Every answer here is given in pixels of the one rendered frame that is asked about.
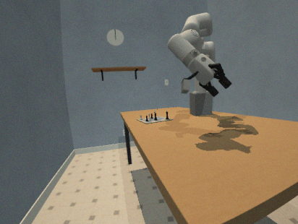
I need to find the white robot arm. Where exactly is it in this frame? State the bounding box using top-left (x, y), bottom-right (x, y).
top-left (168, 13), bottom-right (216, 94)

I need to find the blue and cream chessboard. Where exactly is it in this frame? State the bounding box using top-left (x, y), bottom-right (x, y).
top-left (137, 116), bottom-right (172, 124)

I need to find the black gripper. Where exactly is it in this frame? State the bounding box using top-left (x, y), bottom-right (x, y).
top-left (187, 54), bottom-right (231, 97)

